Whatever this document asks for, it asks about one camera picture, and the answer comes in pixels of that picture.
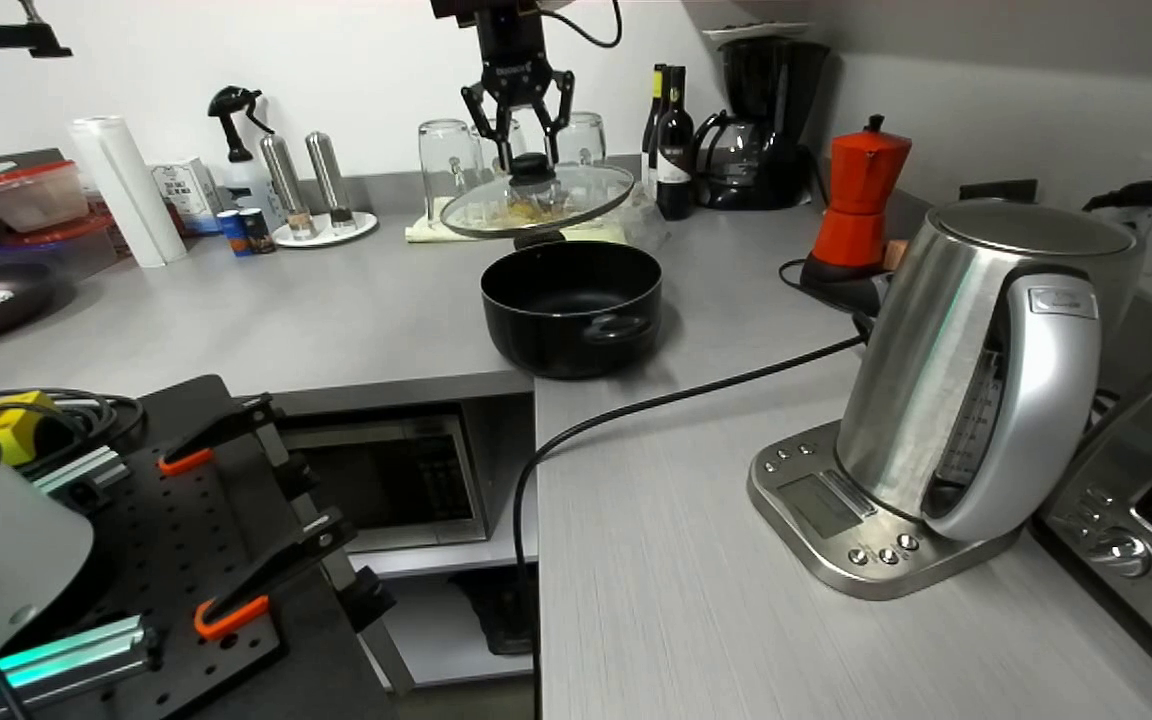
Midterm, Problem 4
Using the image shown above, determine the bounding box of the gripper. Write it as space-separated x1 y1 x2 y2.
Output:
460 0 577 172

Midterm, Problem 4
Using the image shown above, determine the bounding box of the glass pot lid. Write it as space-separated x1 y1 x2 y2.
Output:
439 152 637 241

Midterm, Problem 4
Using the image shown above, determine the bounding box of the black cooking pot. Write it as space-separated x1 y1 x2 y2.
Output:
480 240 664 381

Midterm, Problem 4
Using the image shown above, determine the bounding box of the red moka pot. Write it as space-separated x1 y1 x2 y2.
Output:
800 113 913 287

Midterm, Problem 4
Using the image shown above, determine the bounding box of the plastic container with red lid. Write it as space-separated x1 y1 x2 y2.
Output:
0 212 119 287
0 159 91 235

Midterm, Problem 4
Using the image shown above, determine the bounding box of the drinking glass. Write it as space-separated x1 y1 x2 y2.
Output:
554 111 608 168
470 117 529 173
417 119 484 227

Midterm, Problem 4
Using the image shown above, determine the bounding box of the dark wine bottle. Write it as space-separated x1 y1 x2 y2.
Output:
641 63 668 193
655 66 696 222

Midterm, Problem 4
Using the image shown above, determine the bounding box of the white round tray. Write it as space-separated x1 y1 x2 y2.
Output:
271 210 380 249

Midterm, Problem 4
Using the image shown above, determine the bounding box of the steel pepper mill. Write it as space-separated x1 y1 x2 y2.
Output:
260 132 316 240
305 130 358 235

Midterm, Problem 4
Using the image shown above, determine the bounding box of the black coffee maker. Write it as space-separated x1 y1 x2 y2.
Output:
692 36 831 212

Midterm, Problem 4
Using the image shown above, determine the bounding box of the white plate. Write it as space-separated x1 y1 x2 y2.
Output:
702 21 819 44

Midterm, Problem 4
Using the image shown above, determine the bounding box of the spray bottle with black trigger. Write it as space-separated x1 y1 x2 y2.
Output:
207 85 284 217

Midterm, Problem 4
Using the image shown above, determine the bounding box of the small dark can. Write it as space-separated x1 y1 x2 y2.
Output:
239 206 278 255

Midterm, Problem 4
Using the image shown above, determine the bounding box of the white carton box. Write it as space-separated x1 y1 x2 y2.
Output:
148 157 225 237

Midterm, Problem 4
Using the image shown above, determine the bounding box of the microwave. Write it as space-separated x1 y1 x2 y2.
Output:
276 400 499 553

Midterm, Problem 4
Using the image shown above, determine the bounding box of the paper towel roll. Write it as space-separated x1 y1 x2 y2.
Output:
68 114 189 270

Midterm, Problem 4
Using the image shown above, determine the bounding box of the black clamp with orange grip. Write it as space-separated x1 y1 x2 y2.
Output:
156 394 283 477
193 506 358 642

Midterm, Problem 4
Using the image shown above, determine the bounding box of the steel electric kettle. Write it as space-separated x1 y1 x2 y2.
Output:
747 198 1148 602

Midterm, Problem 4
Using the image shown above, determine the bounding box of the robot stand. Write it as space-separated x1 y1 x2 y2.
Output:
0 374 399 720

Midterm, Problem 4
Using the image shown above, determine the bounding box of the yellow box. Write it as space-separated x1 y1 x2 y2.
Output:
0 390 59 467

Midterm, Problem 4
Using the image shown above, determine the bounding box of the black plug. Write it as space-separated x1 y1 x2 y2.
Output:
1082 179 1152 214

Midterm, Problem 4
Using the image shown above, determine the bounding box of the steel toaster oven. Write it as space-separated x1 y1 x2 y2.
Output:
1030 354 1152 693

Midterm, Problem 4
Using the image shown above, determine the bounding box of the coil of black cable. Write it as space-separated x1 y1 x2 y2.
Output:
0 387 147 471

